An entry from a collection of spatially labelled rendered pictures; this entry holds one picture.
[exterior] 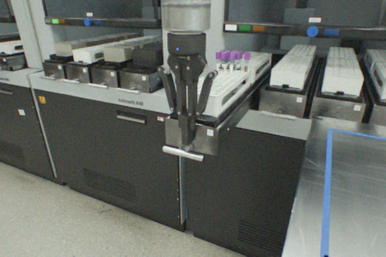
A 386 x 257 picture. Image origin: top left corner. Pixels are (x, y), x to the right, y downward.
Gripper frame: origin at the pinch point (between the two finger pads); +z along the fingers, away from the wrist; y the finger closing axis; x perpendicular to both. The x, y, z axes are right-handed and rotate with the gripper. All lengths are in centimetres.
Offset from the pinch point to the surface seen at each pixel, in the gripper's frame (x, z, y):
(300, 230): 22.7, -2.0, -26.0
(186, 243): -34, 80, 19
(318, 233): 22.2, -2.0, -27.9
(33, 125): -34, 35, 113
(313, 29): -38.8, -18.8, -20.3
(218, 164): -33.8, 30.0, 4.1
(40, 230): -8, 80, 90
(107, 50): -41, -7, 59
